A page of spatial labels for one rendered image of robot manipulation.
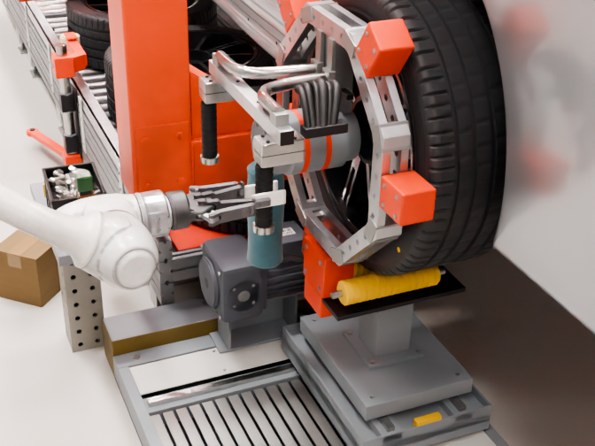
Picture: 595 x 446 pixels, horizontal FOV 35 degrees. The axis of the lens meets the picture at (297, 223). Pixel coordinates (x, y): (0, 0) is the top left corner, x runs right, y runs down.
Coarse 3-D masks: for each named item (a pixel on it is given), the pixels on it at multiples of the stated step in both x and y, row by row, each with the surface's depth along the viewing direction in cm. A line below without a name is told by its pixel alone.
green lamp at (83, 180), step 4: (80, 172) 230; (84, 172) 230; (88, 172) 230; (76, 176) 228; (80, 176) 228; (84, 176) 228; (88, 176) 228; (76, 180) 227; (80, 180) 227; (84, 180) 228; (88, 180) 228; (92, 180) 229; (76, 184) 228; (80, 184) 228; (84, 184) 228; (88, 184) 228; (92, 184) 229; (76, 188) 230; (80, 188) 228; (84, 188) 229; (88, 188) 229; (92, 188) 230
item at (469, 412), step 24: (288, 336) 257; (312, 360) 250; (312, 384) 246; (336, 384) 242; (336, 408) 232; (432, 408) 235; (456, 408) 232; (480, 408) 232; (360, 432) 226; (384, 432) 223; (408, 432) 225; (432, 432) 228; (456, 432) 232
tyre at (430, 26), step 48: (336, 0) 206; (384, 0) 187; (432, 0) 189; (480, 0) 192; (432, 48) 181; (480, 48) 184; (432, 96) 178; (480, 96) 182; (432, 144) 179; (480, 144) 183; (480, 192) 187; (432, 240) 190; (480, 240) 198
